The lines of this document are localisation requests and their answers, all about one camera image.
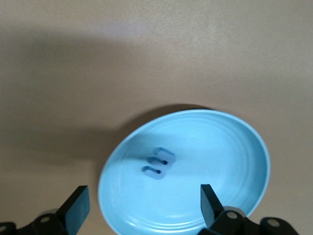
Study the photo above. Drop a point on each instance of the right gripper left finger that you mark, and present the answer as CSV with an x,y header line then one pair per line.
x,y
73,210

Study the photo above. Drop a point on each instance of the blue plate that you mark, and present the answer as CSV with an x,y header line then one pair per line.
x,y
207,151

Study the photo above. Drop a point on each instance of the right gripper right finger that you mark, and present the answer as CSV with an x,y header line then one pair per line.
x,y
212,213

